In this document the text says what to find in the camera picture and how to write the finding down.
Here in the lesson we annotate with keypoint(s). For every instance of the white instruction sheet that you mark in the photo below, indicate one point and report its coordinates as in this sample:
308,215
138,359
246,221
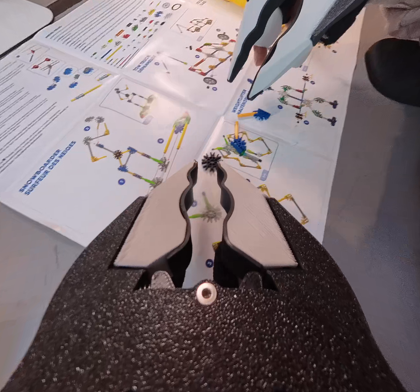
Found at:
65,136

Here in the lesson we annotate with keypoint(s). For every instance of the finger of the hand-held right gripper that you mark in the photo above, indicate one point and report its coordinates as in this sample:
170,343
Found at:
266,4
321,4

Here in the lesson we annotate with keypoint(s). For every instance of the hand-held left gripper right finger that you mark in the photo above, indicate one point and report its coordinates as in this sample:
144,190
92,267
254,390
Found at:
261,234

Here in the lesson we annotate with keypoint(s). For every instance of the black plastic connector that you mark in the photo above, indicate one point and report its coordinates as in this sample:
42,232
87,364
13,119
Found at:
211,162

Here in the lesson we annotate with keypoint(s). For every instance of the person's right hand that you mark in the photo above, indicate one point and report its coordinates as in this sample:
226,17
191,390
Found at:
260,53

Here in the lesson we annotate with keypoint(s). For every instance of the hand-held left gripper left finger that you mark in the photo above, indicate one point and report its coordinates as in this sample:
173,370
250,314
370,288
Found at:
151,234

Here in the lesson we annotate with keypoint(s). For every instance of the blue plastic connector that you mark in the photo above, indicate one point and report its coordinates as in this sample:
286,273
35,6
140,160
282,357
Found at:
238,145
263,114

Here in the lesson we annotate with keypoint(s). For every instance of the dark cloth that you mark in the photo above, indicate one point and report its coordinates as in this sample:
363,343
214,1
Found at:
394,70

